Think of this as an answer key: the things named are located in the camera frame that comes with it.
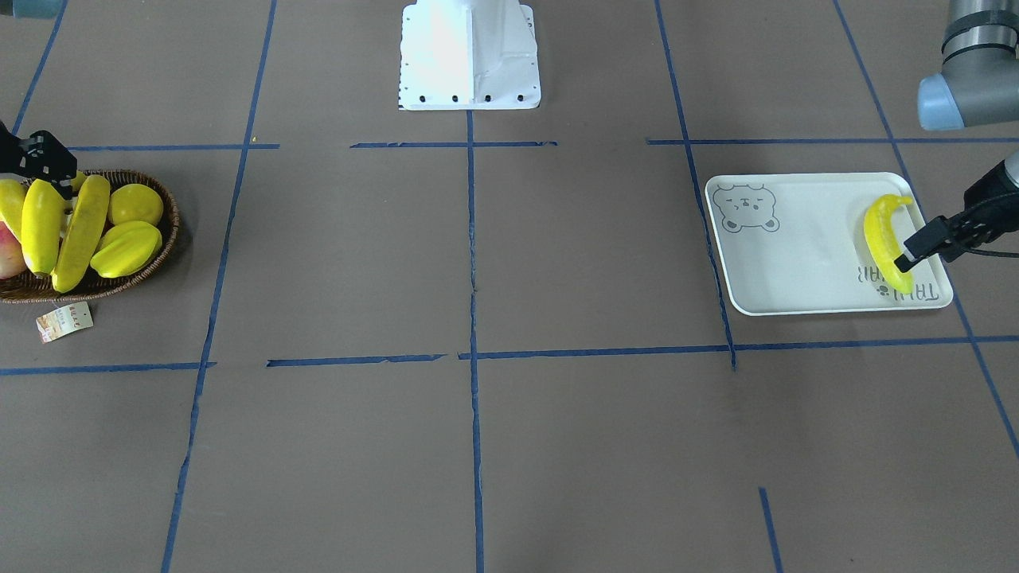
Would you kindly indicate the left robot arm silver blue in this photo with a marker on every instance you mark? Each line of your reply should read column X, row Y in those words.
column 977, row 86

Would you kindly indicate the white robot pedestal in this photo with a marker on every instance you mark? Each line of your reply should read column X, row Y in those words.
column 468, row 55

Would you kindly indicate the paper price tag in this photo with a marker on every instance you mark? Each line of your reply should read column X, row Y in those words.
column 63, row 321

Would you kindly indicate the yellow star fruit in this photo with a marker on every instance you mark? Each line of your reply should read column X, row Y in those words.
column 125, row 249

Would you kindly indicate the yellow lemon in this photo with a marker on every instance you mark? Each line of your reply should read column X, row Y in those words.
column 135, row 202

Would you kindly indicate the yellow banana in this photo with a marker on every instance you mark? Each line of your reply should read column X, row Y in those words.
column 83, row 233
column 880, row 238
column 42, row 220

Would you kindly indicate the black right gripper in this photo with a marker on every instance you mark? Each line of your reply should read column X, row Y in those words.
column 37, row 154

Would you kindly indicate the white rectangular bear plate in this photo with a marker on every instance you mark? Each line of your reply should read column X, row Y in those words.
column 794, row 244

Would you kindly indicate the pink peach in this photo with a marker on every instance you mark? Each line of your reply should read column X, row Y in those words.
column 12, row 262

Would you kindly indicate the brown wicker basket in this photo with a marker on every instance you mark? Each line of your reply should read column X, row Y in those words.
column 27, row 288

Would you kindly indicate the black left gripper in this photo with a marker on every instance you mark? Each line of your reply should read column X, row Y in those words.
column 989, row 193

